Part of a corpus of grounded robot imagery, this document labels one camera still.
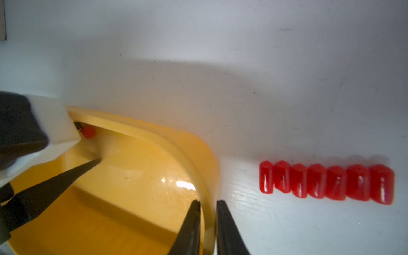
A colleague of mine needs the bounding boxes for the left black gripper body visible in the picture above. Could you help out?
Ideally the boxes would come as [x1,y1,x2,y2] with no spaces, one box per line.
[1,183,14,244]

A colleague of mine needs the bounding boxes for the red sleeve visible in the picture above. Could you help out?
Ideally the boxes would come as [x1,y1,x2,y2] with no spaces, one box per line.
[346,164,370,201]
[259,161,274,194]
[307,164,327,199]
[274,160,291,193]
[290,164,308,199]
[325,166,347,201]
[369,164,395,205]

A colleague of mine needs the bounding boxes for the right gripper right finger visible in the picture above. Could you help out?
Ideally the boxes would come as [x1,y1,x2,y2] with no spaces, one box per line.
[216,200,250,255]

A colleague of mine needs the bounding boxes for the yellow plastic storage box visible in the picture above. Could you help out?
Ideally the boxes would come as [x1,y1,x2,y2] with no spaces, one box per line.
[8,106,220,255]

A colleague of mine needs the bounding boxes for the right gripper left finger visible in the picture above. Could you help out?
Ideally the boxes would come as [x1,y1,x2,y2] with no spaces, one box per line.
[168,200,201,255]

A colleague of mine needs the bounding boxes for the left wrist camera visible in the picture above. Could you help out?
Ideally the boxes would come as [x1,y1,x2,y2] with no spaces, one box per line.
[1,91,81,186]

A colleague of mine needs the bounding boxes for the red sleeve lone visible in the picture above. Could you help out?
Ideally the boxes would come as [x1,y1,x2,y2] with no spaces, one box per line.
[79,125,96,139]

